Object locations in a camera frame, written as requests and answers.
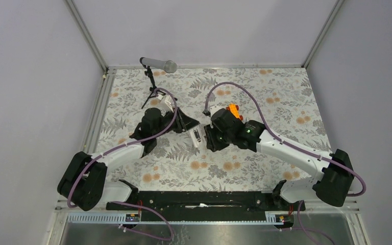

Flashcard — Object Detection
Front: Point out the yellow toy brick car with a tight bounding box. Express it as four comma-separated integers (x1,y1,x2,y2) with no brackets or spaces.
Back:
226,104,243,121

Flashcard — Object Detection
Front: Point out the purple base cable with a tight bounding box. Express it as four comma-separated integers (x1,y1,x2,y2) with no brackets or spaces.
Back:
111,201,176,241
277,199,335,245

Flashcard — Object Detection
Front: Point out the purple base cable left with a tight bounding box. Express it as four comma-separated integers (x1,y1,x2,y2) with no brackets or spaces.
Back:
111,201,176,241

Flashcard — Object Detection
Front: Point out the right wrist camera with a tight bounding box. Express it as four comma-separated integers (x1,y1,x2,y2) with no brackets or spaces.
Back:
203,106,222,117

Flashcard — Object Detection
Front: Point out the black mini tripod stand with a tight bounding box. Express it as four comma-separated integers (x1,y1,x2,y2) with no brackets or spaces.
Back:
141,66,157,109

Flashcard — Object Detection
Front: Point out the floral patterned table mat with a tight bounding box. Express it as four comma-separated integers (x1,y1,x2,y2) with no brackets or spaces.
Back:
96,68,331,191

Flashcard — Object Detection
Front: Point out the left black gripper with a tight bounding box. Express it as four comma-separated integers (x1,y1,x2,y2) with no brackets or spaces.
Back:
154,107,199,138

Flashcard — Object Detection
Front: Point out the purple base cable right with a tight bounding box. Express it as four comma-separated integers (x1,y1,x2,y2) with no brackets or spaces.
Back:
277,199,335,245

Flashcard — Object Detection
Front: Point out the white remote control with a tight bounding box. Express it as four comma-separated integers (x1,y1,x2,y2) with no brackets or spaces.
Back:
189,125,203,148

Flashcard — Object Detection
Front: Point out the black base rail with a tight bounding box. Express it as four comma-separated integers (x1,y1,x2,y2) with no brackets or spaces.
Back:
106,190,305,224

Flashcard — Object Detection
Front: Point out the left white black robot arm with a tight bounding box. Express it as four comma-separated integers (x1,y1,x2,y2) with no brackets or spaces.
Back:
57,108,200,211

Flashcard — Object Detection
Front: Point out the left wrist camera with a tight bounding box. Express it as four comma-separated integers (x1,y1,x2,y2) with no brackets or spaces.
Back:
156,94,175,113

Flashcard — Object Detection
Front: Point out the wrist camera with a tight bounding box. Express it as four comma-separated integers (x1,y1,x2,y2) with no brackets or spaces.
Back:
156,94,175,113
203,106,222,117

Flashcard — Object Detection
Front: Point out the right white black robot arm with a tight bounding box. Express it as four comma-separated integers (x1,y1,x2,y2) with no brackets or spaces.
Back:
204,106,354,210

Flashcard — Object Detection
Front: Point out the grey microphone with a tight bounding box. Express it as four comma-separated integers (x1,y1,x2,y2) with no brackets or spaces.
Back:
139,57,178,74

